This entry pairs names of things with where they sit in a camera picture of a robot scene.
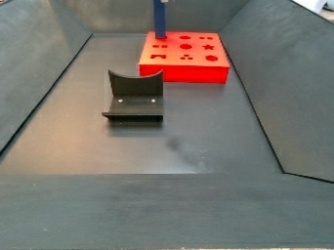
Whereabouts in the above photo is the black curved fixture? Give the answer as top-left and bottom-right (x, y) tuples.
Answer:
(101, 71), (164, 121)

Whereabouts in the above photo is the red shape sorting board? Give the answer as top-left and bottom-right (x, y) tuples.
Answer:
(139, 31), (230, 84)

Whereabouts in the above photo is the blue rectangular block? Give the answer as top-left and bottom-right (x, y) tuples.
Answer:
(154, 0), (166, 39)

